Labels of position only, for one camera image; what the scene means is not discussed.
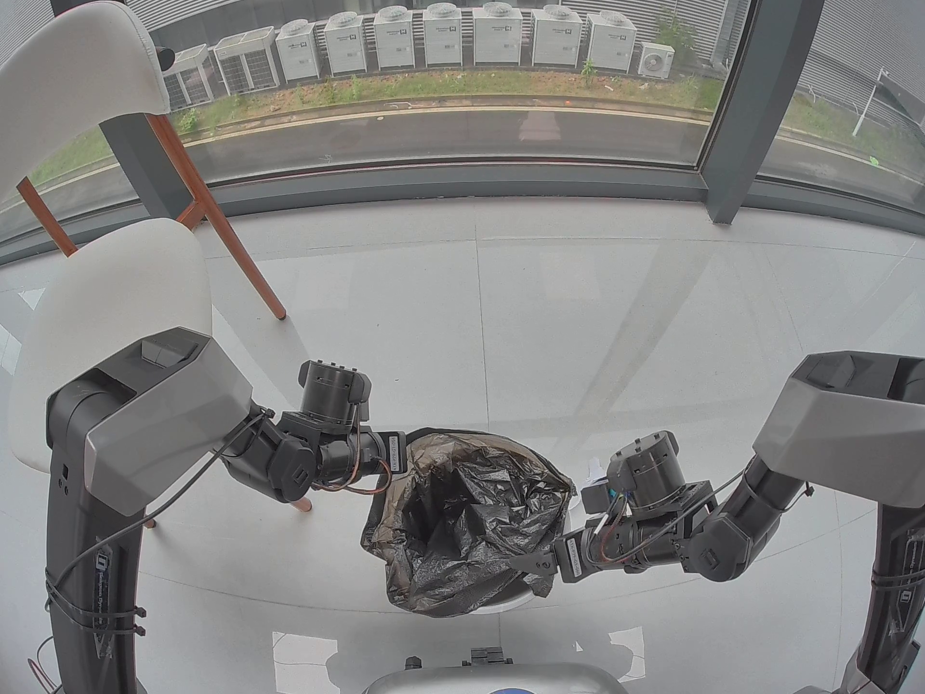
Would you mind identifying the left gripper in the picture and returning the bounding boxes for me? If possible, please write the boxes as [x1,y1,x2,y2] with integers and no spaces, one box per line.
[357,427,410,484]

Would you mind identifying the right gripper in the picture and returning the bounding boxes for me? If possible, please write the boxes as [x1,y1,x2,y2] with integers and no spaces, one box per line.
[505,518,638,586]

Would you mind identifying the black plastic bag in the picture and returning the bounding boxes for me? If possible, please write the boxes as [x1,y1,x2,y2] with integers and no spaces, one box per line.
[360,427,579,618]

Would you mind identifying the white trash bin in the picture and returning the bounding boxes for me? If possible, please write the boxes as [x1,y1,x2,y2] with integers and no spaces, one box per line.
[462,581,552,616]

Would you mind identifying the white chair with wooden legs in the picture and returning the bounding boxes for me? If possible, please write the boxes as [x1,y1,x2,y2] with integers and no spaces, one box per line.
[0,0,315,533]

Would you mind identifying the window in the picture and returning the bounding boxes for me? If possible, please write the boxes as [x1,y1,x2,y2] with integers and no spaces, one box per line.
[0,0,925,266]

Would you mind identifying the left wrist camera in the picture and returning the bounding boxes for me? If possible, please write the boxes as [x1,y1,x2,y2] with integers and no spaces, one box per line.
[350,372,374,426]

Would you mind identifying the black cable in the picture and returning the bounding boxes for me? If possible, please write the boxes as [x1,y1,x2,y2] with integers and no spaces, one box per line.
[47,409,276,605]

